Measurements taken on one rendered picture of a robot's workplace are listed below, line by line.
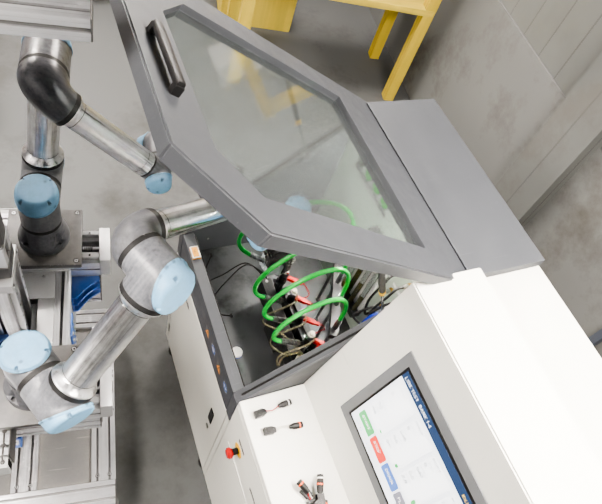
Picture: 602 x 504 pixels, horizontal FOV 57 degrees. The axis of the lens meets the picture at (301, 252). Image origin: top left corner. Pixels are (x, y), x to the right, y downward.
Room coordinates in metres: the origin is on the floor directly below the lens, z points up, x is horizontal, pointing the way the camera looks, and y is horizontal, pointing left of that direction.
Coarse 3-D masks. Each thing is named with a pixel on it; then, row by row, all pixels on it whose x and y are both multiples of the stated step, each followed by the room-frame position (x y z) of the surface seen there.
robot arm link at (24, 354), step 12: (12, 336) 0.46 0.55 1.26; (24, 336) 0.47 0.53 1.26; (36, 336) 0.48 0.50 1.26; (0, 348) 0.42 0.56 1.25; (12, 348) 0.43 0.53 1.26; (24, 348) 0.44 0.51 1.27; (36, 348) 0.45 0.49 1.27; (48, 348) 0.46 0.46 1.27; (0, 360) 0.39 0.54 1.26; (12, 360) 0.40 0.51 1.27; (24, 360) 0.41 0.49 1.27; (36, 360) 0.42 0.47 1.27; (48, 360) 0.44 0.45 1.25; (60, 360) 0.47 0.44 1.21; (12, 372) 0.38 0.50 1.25; (24, 372) 0.39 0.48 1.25; (36, 372) 0.40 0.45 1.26; (12, 384) 0.37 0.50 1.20; (24, 384) 0.37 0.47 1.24
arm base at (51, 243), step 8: (64, 224) 0.90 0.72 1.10; (24, 232) 0.81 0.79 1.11; (32, 232) 0.81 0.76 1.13; (48, 232) 0.83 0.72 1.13; (56, 232) 0.85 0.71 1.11; (64, 232) 0.88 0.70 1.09; (24, 240) 0.80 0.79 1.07; (32, 240) 0.80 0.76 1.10; (40, 240) 0.81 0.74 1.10; (48, 240) 0.82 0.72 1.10; (56, 240) 0.85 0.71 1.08; (64, 240) 0.87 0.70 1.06; (24, 248) 0.79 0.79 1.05; (32, 248) 0.79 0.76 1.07; (40, 248) 0.80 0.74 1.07; (48, 248) 0.81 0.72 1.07; (56, 248) 0.83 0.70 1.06
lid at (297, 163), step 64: (128, 0) 0.89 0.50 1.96; (192, 0) 1.14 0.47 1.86; (192, 64) 0.90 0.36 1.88; (256, 64) 1.16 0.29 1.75; (192, 128) 0.67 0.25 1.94; (256, 128) 0.87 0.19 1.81; (320, 128) 1.13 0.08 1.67; (256, 192) 0.64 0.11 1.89; (320, 192) 0.84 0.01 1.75; (384, 192) 1.11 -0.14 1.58; (320, 256) 0.65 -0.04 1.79; (384, 256) 0.78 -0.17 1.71; (448, 256) 1.04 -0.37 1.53
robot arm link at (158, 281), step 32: (128, 256) 0.61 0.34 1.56; (160, 256) 0.63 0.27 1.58; (128, 288) 0.56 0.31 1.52; (160, 288) 0.57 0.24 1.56; (192, 288) 0.64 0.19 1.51; (128, 320) 0.53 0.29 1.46; (96, 352) 0.46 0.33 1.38; (32, 384) 0.38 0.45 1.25; (64, 384) 0.39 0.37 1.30; (96, 384) 0.44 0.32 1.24; (64, 416) 0.34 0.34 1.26
